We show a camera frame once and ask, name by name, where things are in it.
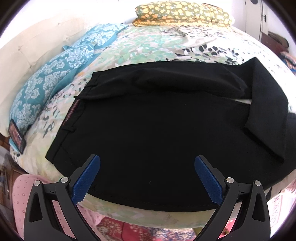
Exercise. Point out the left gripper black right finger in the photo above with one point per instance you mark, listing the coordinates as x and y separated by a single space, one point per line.
252 221

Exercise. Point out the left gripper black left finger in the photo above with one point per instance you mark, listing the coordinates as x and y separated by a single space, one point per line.
41 222

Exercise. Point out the black pants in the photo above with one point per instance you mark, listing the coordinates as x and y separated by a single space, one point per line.
148 122

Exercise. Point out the smartphone with patterned case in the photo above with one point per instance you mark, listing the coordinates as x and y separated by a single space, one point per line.
16 136

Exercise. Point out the teal damask pillow near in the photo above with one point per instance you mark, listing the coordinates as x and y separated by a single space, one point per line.
46 82

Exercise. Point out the teal damask pillow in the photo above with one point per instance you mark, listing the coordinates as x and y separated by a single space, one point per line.
46 82
99 36

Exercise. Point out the pile of colourful clothes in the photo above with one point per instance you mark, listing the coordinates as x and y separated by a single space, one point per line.
289 61

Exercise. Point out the dark brown suitcase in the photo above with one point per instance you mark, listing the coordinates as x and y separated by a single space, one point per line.
275 42

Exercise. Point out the floral leaf-print bedsheet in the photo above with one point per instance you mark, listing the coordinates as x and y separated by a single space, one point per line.
147 44

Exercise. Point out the teal damask pillow far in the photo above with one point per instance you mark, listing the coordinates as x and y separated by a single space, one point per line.
99 36

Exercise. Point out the white door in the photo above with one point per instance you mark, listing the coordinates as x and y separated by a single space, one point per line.
254 18

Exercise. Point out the yellow green patterned pillow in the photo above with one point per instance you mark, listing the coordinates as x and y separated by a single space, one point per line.
181 13

